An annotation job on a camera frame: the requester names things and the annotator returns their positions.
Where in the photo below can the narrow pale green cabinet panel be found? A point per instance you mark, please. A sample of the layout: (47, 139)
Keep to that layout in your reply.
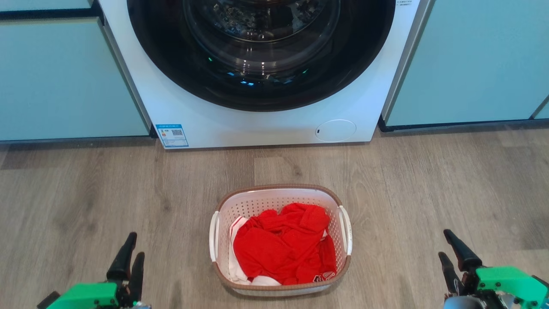
(43, 4)

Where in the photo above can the white garment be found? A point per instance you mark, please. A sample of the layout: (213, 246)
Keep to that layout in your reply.
(235, 266)

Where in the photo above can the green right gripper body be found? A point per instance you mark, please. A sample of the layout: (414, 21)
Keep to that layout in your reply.
(514, 283)

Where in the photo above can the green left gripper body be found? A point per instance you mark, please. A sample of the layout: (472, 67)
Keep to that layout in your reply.
(90, 295)

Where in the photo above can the white front-load washing machine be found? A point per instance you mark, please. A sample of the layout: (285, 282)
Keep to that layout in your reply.
(266, 126)

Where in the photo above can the white perforated laundry basket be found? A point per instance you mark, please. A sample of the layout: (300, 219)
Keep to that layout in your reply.
(257, 206)

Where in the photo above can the pale green cabinet door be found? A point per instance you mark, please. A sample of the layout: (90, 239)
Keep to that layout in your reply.
(472, 60)
(64, 81)
(544, 110)

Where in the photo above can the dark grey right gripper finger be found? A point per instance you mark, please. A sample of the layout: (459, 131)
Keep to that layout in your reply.
(449, 274)
(465, 256)

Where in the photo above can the red mesh garment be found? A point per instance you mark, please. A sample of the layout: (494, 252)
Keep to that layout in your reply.
(279, 249)

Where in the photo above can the blue energy label sticker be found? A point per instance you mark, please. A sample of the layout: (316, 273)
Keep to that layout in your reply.
(171, 135)

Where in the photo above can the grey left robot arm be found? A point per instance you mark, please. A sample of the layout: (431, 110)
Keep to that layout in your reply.
(141, 306)

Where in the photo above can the round white filter cover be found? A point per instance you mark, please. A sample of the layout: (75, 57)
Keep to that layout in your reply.
(335, 131)

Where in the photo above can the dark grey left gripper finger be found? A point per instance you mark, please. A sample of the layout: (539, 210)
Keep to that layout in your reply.
(137, 274)
(122, 264)

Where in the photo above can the black round washer door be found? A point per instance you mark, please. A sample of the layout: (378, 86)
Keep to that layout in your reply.
(171, 64)

